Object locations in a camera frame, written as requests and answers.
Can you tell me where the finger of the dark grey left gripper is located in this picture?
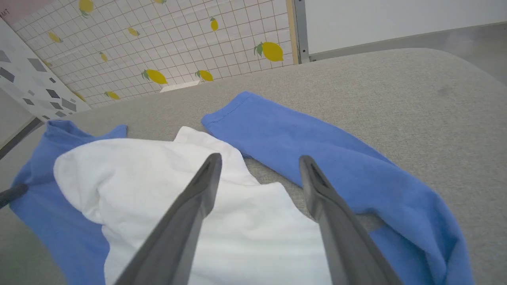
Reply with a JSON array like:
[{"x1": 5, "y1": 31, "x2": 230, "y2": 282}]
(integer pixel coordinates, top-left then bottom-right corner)
[{"x1": 0, "y1": 184, "x2": 29, "y2": 209}]

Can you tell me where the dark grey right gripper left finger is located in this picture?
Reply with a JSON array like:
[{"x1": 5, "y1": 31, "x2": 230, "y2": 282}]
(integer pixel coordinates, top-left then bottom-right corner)
[{"x1": 115, "y1": 153, "x2": 223, "y2": 285}]

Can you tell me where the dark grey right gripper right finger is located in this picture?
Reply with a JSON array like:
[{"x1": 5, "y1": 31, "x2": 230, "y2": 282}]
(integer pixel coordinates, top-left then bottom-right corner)
[{"x1": 299, "y1": 155, "x2": 403, "y2": 285}]

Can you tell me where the white and blue shirt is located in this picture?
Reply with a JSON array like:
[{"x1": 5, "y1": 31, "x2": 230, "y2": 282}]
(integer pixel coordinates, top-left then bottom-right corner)
[{"x1": 9, "y1": 91, "x2": 475, "y2": 285}]

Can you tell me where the white panel with grey shapes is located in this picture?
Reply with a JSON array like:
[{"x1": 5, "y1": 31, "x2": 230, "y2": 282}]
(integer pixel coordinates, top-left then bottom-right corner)
[{"x1": 0, "y1": 18, "x2": 92, "y2": 122}]

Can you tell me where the small white strip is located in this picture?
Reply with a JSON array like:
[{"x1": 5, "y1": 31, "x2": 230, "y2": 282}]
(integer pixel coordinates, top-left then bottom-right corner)
[{"x1": 160, "y1": 80, "x2": 201, "y2": 93}]

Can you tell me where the lemon print tile panel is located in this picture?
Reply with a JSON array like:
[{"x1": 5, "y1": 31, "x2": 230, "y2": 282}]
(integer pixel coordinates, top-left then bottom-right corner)
[{"x1": 10, "y1": 0, "x2": 298, "y2": 110}]

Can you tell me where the plain white board panel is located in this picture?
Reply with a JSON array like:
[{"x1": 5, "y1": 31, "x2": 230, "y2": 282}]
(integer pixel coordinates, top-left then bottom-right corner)
[{"x1": 304, "y1": 0, "x2": 507, "y2": 56}]

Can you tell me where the grey metal frame post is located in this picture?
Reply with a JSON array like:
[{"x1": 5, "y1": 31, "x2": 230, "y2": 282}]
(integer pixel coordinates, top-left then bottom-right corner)
[{"x1": 293, "y1": 0, "x2": 311, "y2": 64}]

